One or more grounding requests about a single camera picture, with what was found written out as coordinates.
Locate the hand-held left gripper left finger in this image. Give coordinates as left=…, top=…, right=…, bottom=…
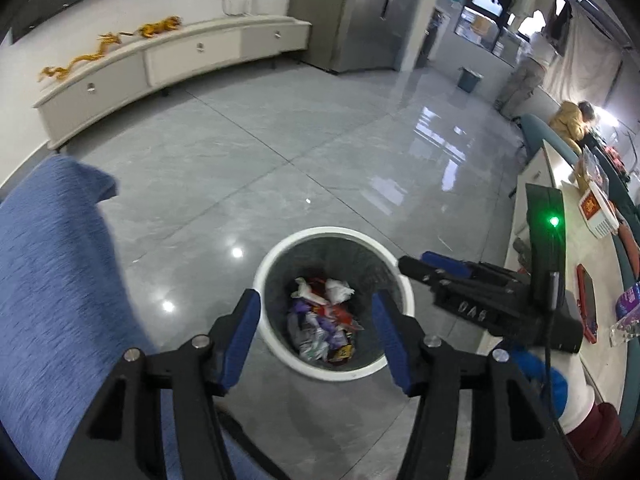
left=55, top=287, right=262, bottom=480

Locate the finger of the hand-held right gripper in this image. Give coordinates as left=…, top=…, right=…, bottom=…
left=397, top=255, right=451, bottom=288
left=421, top=251, right=473, bottom=278

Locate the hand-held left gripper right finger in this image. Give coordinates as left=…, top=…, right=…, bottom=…
left=371, top=289, right=581, bottom=480

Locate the red snack wrapper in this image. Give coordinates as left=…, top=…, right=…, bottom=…
left=330, top=305, right=363, bottom=332

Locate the white rimmed grey waste bin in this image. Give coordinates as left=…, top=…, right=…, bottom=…
left=252, top=227, right=416, bottom=380

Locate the purple wrapper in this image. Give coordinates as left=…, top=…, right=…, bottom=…
left=287, top=299, right=341, bottom=333

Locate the white tissue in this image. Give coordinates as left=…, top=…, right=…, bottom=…
left=325, top=277, right=356, bottom=304

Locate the white wrapper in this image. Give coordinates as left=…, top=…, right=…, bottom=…
left=292, top=277, right=328, bottom=306

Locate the person's right hand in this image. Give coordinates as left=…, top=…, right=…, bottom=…
left=510, top=350, right=569, bottom=412

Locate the red smartphone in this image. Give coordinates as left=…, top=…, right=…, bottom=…
left=576, top=262, right=599, bottom=344

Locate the white desk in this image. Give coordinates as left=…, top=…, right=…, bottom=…
left=475, top=140, right=640, bottom=436

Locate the purple packet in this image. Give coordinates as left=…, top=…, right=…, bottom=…
left=617, top=282, right=640, bottom=322

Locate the white and red box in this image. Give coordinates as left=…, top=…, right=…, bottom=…
left=577, top=180, right=617, bottom=239

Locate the dark red cloth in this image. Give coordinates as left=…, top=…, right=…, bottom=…
left=567, top=402, right=626, bottom=468

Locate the teal bucket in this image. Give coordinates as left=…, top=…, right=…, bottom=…
left=457, top=66, right=484, bottom=94

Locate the blue blanket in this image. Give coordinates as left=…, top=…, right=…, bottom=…
left=0, top=154, right=281, bottom=480

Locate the beige hanging sheet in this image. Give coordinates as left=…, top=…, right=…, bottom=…
left=542, top=2, right=624, bottom=121

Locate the hanging dark garment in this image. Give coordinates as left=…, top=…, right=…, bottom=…
left=547, top=0, right=574, bottom=56

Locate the grey double door fridge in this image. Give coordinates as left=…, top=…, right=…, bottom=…
left=289, top=0, right=441, bottom=75

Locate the white television cabinet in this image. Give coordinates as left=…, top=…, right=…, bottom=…
left=32, top=15, right=313, bottom=150

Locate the golden dragon figurine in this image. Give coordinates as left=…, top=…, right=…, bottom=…
left=40, top=32, right=135, bottom=82

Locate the golden tiger figurine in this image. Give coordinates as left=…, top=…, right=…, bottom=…
left=139, top=16, right=182, bottom=39

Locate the black cable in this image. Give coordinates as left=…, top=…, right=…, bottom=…
left=544, top=270, right=563, bottom=421

